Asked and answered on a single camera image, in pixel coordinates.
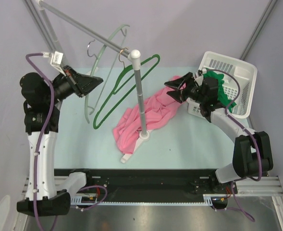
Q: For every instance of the white plastic basket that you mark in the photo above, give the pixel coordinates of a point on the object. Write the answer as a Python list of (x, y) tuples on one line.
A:
[(239, 80)]

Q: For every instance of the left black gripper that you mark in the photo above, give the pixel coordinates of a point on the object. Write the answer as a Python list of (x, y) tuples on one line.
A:
[(81, 84)]

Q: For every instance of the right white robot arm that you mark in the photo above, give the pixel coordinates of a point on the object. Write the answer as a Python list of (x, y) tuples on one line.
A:
[(252, 155)]

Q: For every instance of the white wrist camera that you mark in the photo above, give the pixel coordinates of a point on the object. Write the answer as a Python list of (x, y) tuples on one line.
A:
[(199, 75), (55, 60)]

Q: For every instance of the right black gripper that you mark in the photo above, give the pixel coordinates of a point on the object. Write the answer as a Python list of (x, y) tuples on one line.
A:
[(177, 94)]

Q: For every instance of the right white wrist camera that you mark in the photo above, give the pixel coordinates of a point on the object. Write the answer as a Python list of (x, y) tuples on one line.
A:
[(199, 75)]

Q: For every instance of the light green wire hanger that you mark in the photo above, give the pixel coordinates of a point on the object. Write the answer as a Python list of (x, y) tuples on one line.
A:
[(91, 104)]

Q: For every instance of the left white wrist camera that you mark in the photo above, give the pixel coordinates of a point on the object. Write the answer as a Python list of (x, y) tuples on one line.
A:
[(55, 60)]

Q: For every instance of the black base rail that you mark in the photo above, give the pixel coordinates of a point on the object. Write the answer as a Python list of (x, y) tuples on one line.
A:
[(155, 186)]

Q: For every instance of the pink t shirt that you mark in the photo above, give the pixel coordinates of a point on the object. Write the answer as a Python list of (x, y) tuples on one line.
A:
[(159, 109)]

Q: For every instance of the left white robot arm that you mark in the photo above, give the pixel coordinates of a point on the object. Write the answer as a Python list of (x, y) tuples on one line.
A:
[(43, 99)]

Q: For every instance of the green t shirt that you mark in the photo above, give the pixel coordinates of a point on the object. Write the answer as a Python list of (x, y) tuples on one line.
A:
[(222, 97)]

